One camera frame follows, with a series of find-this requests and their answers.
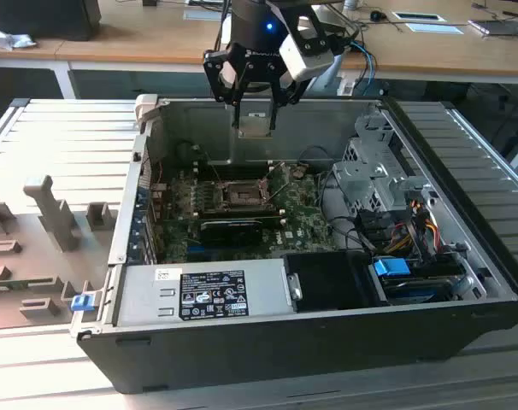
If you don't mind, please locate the white paper sheet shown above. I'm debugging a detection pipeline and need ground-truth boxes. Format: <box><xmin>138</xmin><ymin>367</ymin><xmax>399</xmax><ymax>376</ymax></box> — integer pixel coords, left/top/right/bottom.
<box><xmin>405</xmin><ymin>21</ymin><xmax>468</xmax><ymax>36</ymax></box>

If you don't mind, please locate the white camera with black bracket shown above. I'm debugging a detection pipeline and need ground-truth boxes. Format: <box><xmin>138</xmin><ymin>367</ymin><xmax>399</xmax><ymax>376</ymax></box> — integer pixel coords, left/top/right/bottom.
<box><xmin>279</xmin><ymin>0</ymin><xmax>335</xmax><ymax>83</ymax></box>

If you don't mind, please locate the black box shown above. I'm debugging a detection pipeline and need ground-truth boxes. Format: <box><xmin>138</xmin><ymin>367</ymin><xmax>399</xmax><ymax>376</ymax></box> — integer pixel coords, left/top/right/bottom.
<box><xmin>0</xmin><ymin>0</ymin><xmax>103</xmax><ymax>43</ymax></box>

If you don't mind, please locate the green RAM stick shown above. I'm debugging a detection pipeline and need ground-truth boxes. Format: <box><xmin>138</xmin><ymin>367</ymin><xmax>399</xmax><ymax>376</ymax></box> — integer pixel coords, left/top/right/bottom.
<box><xmin>0</xmin><ymin>278</ymin><xmax>56</xmax><ymax>294</ymax></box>

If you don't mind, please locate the wooden desk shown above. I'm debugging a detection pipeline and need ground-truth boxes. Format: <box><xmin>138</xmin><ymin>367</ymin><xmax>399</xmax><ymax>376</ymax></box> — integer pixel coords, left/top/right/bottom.
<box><xmin>0</xmin><ymin>0</ymin><xmax>518</xmax><ymax>100</ymax></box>

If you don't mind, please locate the black RAM slot bank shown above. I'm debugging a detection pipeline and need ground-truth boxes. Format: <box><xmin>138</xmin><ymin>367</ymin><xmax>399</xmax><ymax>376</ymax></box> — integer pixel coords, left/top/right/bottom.
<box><xmin>200</xmin><ymin>203</ymin><xmax>282</xmax><ymax>218</ymax></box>
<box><xmin>197</xmin><ymin>161</ymin><xmax>274</xmax><ymax>181</ymax></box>

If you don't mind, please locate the thin metal locking lever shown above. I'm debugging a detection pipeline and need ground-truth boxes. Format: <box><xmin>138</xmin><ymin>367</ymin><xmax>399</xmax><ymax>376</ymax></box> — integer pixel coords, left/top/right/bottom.
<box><xmin>262</xmin><ymin>163</ymin><xmax>285</xmax><ymax>183</ymax></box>
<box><xmin>209</xmin><ymin>161</ymin><xmax>225</xmax><ymax>190</ymax></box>

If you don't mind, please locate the green motherboard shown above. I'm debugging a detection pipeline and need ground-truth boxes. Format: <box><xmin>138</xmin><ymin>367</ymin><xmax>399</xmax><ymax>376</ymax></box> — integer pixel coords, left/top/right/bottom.
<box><xmin>150</xmin><ymin>164</ymin><xmax>341</xmax><ymax>264</ymax></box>

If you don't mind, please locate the black graphics card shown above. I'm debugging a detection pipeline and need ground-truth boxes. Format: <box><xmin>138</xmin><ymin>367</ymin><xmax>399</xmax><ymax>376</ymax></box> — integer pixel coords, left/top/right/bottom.
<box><xmin>197</xmin><ymin>215</ymin><xmax>284</xmax><ymax>248</ymax></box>

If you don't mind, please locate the black open PC case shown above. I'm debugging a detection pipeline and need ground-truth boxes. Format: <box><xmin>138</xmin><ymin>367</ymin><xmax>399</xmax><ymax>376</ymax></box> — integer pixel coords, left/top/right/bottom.
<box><xmin>68</xmin><ymin>94</ymin><xmax>518</xmax><ymax>396</ymax></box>

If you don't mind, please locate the blue cable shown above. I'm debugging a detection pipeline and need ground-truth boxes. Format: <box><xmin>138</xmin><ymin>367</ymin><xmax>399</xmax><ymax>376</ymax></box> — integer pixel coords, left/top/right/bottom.
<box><xmin>351</xmin><ymin>39</ymin><xmax>379</xmax><ymax>86</ymax></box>

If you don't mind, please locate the silver square CPU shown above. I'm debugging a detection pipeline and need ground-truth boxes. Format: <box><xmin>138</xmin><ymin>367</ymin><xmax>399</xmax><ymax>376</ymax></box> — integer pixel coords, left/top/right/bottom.
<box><xmin>237</xmin><ymin>114</ymin><xmax>274</xmax><ymax>140</ymax></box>

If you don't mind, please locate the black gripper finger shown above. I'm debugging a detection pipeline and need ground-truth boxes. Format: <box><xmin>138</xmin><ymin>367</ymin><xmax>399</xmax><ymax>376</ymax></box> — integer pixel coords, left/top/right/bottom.
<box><xmin>268</xmin><ymin>58</ymin><xmax>305</xmax><ymax>132</ymax></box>
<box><xmin>203</xmin><ymin>44</ymin><xmax>245</xmax><ymax>130</ymax></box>

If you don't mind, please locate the black wire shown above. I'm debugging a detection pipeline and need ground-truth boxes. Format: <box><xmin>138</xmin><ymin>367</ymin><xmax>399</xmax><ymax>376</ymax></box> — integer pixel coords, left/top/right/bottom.
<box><xmin>317</xmin><ymin>170</ymin><xmax>374</xmax><ymax>254</ymax></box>

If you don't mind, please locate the grey case latch handle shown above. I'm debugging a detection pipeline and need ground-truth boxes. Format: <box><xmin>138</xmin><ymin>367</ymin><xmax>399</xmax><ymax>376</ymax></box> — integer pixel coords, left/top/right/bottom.
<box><xmin>133</xmin><ymin>94</ymin><xmax>160</xmax><ymax>126</ymax></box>

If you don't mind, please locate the silver power supply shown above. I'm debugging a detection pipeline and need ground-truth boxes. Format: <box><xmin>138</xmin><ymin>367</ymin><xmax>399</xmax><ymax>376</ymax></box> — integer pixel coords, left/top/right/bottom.
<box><xmin>113</xmin><ymin>258</ymin><xmax>295</xmax><ymax>328</ymax></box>

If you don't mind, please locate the crumpled white paper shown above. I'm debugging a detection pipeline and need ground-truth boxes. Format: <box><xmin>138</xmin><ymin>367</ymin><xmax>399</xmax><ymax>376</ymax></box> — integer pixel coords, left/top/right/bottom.
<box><xmin>0</xmin><ymin>23</ymin><xmax>38</xmax><ymax>52</ymax></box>

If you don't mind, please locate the CPU socket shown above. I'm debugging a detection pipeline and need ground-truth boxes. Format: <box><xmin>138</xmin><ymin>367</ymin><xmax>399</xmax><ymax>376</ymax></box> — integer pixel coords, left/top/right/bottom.
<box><xmin>219</xmin><ymin>179</ymin><xmax>271</xmax><ymax>208</ymax></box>

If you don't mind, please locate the black plastic air duct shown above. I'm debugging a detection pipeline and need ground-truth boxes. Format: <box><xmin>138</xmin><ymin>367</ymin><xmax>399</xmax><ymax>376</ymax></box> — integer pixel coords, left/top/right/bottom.
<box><xmin>281</xmin><ymin>250</ymin><xmax>391</xmax><ymax>313</ymax></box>

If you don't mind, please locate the black power supply label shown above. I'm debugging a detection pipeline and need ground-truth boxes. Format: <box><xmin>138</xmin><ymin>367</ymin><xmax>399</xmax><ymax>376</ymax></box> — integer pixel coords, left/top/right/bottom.
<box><xmin>180</xmin><ymin>269</ymin><xmax>250</xmax><ymax>321</ymax></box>

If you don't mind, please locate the grey parts rack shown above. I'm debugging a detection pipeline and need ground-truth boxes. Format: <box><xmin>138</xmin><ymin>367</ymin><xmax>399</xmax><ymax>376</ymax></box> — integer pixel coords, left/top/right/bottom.
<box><xmin>0</xmin><ymin>173</ymin><xmax>120</xmax><ymax>332</ymax></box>

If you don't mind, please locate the blue plastic latch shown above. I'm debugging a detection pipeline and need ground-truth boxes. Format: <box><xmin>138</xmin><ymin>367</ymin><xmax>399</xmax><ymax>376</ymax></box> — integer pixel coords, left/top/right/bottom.
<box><xmin>70</xmin><ymin>294</ymin><xmax>94</xmax><ymax>313</ymax></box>

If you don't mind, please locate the grey notebook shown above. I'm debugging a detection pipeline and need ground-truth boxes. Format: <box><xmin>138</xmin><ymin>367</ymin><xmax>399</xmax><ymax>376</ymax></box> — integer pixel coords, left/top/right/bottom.
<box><xmin>467</xmin><ymin>18</ymin><xmax>518</xmax><ymax>38</ymax></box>

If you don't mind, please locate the yellow red wire bundle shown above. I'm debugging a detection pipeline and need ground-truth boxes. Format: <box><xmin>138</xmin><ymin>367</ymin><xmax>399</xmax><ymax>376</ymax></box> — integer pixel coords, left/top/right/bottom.
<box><xmin>386</xmin><ymin>200</ymin><xmax>444</xmax><ymax>254</ymax></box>

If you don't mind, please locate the hard disk in blue carrier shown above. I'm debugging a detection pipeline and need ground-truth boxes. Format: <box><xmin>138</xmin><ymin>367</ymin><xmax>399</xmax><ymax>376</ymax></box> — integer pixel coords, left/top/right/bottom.
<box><xmin>372</xmin><ymin>255</ymin><xmax>465</xmax><ymax>306</ymax></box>

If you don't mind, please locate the silver metal disk bay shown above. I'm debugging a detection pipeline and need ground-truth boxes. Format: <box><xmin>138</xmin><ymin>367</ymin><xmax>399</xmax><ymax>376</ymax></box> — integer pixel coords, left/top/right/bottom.
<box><xmin>330</xmin><ymin>114</ymin><xmax>440</xmax><ymax>215</ymax></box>

